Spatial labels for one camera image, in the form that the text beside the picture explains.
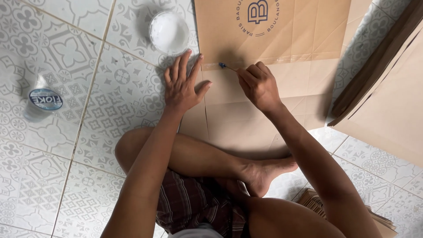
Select clear plastic glue bowl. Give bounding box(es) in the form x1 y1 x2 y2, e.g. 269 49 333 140
148 10 190 56

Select person's left hand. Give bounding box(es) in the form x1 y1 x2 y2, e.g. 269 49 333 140
163 50 213 115

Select clear plastic water bottle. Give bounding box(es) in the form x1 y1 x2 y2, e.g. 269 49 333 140
23 73 64 122

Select person's right hand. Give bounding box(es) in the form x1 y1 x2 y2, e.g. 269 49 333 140
236 61 284 114

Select person's legs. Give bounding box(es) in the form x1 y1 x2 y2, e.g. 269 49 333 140
114 127 347 238

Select pile of folded paper strips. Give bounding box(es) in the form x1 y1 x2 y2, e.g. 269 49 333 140
297 188 398 238

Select brown paper bag with logo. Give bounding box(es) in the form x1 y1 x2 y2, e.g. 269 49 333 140
178 0 373 159

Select plaid shorts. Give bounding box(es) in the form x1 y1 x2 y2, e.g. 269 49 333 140
156 169 249 238

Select stack of brown paper sheets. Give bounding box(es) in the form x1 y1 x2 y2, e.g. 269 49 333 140
327 0 423 167

